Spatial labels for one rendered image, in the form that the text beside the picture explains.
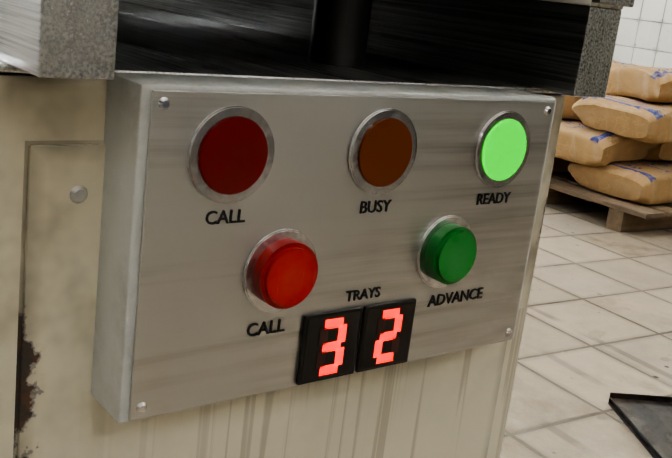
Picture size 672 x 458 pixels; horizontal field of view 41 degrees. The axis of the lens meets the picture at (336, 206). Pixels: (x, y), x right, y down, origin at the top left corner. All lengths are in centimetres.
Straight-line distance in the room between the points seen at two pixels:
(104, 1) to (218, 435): 22
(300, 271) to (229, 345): 4
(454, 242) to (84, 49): 21
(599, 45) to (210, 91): 24
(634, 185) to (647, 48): 133
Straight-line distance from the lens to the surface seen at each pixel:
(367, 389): 50
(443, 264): 44
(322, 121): 38
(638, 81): 427
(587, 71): 50
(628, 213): 402
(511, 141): 46
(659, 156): 444
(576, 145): 415
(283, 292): 38
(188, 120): 35
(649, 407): 227
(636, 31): 530
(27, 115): 36
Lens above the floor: 88
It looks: 14 degrees down
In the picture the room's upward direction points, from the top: 7 degrees clockwise
